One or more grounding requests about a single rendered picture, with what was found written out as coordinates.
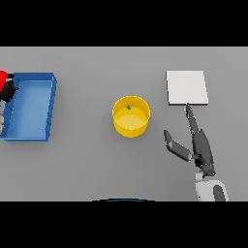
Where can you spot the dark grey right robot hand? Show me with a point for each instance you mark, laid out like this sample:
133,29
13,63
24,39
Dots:
202,146

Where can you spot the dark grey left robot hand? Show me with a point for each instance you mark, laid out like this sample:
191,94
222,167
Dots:
7,89

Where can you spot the red beaker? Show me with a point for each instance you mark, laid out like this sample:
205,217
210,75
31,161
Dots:
2,77

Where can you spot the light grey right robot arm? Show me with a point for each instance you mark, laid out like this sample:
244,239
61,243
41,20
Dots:
211,191

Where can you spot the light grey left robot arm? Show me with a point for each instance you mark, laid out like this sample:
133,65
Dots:
1,117

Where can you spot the pale square measuring scale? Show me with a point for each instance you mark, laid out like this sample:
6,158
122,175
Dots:
187,87

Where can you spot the yellow bowl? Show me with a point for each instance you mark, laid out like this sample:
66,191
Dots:
131,120

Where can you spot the blue tray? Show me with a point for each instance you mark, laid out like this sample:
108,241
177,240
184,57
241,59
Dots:
29,106

